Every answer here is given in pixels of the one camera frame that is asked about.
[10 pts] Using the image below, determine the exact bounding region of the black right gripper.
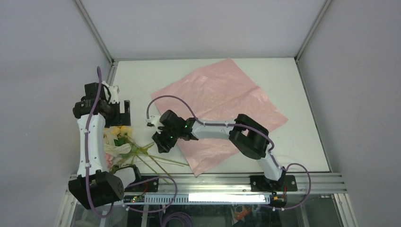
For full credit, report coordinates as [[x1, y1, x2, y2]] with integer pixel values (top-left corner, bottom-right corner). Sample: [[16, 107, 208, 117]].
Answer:
[[152, 124, 180, 154]]

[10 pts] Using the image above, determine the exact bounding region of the pink wrapping paper sheet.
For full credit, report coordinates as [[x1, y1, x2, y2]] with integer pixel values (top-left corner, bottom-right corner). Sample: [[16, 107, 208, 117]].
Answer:
[[150, 59, 288, 176]]

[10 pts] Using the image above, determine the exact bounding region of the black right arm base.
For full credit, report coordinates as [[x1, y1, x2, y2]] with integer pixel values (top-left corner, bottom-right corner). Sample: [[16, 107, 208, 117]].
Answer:
[[249, 175, 298, 192]]

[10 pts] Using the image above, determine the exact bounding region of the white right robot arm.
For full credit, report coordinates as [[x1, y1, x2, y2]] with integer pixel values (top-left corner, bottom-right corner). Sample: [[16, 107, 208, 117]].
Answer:
[[147, 110, 286, 192]]

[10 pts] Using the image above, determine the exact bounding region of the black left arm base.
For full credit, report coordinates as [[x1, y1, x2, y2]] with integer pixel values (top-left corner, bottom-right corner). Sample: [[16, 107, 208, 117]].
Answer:
[[114, 165, 159, 193]]

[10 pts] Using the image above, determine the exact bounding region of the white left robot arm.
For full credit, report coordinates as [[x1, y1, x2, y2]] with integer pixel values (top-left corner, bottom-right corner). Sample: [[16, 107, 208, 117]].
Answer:
[[68, 82, 142, 210]]

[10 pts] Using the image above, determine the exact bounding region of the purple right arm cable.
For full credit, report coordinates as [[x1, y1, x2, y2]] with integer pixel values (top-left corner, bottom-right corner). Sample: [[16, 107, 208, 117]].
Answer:
[[146, 95, 312, 211]]

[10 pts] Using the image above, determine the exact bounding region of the aluminium mounting rail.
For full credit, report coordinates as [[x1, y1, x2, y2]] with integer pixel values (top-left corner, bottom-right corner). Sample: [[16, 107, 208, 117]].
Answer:
[[67, 173, 348, 195]]

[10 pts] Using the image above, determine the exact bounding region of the white slotted cable duct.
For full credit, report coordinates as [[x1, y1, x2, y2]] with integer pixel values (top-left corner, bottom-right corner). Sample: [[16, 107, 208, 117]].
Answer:
[[122, 193, 270, 205]]

